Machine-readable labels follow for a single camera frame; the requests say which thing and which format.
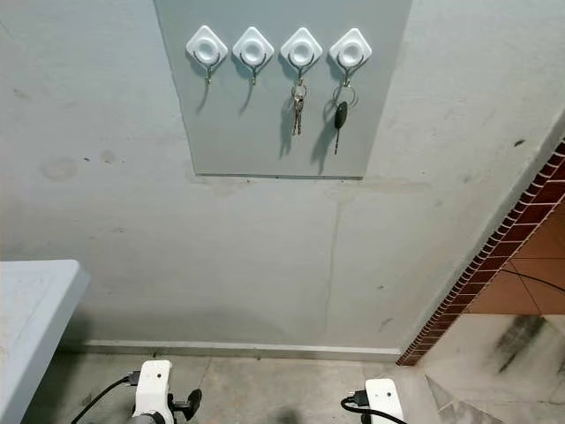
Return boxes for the silver keys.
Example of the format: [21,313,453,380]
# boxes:
[289,81,309,137]

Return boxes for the black car key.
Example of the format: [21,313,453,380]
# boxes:
[332,84,359,156]

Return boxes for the thin black floor cable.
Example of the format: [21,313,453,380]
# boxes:
[514,269,565,294]

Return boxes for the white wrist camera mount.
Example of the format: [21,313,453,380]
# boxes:
[135,359,175,418]
[364,378,406,424]

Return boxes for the grey wall board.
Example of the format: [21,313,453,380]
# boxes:
[152,0,415,179]

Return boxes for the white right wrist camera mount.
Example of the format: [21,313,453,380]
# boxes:
[364,378,406,424]

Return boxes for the white diamond wall hook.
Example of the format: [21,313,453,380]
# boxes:
[232,26,275,87]
[185,24,230,86]
[328,27,373,87]
[280,26,323,85]

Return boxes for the white folding table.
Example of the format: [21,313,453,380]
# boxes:
[0,258,92,424]

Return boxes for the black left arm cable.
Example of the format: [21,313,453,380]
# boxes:
[71,372,140,424]

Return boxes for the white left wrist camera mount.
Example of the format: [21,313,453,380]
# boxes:
[135,359,175,418]

